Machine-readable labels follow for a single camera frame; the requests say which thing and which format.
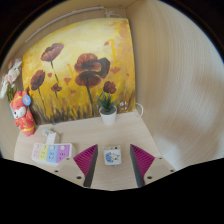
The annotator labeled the small plant in white pot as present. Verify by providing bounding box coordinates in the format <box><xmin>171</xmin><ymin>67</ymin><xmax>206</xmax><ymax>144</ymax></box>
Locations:
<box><xmin>95</xmin><ymin>92</ymin><xmax>120</xmax><ymax>127</ymax></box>

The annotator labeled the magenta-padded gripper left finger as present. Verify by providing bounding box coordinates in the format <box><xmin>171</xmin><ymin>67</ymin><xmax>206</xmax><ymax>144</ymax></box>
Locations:
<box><xmin>53</xmin><ymin>143</ymin><xmax>100</xmax><ymax>189</ymax></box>

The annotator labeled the white pastel-socket power strip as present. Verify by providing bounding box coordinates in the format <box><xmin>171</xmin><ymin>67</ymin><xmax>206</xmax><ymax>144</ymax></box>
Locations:
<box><xmin>30</xmin><ymin>142</ymin><xmax>77</xmax><ymax>167</ymax></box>

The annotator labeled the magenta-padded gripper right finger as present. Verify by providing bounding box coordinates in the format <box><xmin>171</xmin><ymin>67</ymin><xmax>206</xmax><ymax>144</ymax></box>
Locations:
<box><xmin>129</xmin><ymin>143</ymin><xmax>177</xmax><ymax>189</ymax></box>

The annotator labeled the white power strip cable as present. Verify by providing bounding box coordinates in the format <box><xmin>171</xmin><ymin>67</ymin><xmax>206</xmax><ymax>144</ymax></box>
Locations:
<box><xmin>134</xmin><ymin>102</ymin><xmax>145</xmax><ymax>119</ymax></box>

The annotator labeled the yellow poppy flower painting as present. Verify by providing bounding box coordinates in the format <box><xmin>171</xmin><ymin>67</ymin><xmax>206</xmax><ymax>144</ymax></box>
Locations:
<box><xmin>21</xmin><ymin>17</ymin><xmax>137</xmax><ymax>126</ymax></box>

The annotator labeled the white light bar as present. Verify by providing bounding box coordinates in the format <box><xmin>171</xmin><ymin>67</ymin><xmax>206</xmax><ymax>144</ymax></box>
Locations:
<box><xmin>24</xmin><ymin>5</ymin><xmax>106</xmax><ymax>44</ymax></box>

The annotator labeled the red plush toy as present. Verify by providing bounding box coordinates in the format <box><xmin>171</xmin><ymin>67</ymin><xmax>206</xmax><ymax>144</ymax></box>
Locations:
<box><xmin>9</xmin><ymin>89</ymin><xmax>37</xmax><ymax>138</ymax></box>

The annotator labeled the plain white plug adapter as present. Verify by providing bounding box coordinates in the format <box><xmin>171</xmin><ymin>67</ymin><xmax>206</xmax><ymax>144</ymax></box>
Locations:
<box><xmin>42</xmin><ymin>129</ymin><xmax>61</xmax><ymax>145</ymax></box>

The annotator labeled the pink and white flower bouquet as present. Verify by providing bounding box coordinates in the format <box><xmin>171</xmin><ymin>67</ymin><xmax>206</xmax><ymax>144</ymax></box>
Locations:
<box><xmin>0</xmin><ymin>57</ymin><xmax>23</xmax><ymax>103</ymax></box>

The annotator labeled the white light bar cord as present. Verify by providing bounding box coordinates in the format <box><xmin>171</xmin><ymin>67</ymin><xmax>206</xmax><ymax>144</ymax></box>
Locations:
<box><xmin>103</xmin><ymin>7</ymin><xmax>123</xmax><ymax>19</ymax></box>

